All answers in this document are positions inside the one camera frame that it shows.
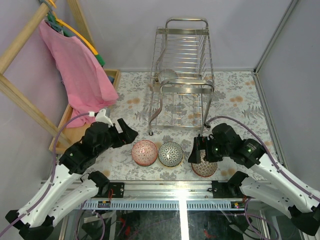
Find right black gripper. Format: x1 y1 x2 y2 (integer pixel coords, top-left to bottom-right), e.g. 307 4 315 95
187 136 231 164

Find red patterned bowl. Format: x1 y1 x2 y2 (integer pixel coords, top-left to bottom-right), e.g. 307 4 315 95
131 140 158 167

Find blue patterned bowl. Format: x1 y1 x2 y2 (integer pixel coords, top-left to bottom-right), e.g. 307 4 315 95
158 141 184 168

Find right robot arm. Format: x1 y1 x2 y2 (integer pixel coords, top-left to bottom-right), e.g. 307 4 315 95
188 123 320 236

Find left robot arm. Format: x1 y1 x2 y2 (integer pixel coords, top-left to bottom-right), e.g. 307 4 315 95
5 118 138 240

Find stainless steel dish rack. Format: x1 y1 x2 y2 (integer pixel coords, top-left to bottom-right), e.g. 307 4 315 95
148 17 215 136

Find brown patterned bowl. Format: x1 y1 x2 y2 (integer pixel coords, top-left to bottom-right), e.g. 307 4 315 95
191 161 218 178

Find wooden tray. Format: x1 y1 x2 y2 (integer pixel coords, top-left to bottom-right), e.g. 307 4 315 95
55 69 121 155

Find pink cloth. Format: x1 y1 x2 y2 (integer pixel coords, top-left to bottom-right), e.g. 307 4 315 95
38 21 119 118

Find yellow plastic hanger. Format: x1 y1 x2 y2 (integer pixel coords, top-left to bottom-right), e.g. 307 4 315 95
39 0 99 56

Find green plastic hanger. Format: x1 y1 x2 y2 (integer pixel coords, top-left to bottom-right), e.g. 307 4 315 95
45 13 105 67

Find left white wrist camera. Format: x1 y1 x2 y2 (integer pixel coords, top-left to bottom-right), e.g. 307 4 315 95
88 108 113 126

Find aluminium rail frame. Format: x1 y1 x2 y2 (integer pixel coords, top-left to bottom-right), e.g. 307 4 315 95
24 178 320 240

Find wooden clothes rack frame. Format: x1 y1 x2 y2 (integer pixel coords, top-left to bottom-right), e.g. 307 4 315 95
0 0 95 151

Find aluminium corner post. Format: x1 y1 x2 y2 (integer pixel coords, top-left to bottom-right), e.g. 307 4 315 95
253 0 301 75

